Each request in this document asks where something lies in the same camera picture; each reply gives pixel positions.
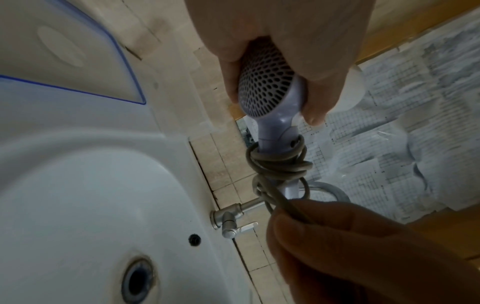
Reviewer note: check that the person's right hand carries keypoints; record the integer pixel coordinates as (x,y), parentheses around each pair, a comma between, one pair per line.
(356,261)

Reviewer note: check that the person's left hand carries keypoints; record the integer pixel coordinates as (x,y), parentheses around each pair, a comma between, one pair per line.
(300,26)

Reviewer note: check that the lavender and white hair dryer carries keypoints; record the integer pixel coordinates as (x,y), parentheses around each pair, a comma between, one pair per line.
(268,89)

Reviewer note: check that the chrome water tap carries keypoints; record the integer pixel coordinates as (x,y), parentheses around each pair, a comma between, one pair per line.
(230,219)

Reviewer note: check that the printed paper sheet covering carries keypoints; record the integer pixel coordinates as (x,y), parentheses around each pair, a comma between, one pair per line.
(420,118)

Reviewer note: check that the metal basin drain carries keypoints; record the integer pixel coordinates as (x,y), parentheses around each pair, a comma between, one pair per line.
(137,280)

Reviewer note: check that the white appliance with blue trim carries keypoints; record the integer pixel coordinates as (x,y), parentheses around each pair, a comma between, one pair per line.
(56,53)

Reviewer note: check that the white ceramic washbasin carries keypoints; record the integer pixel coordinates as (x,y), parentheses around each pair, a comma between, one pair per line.
(75,207)

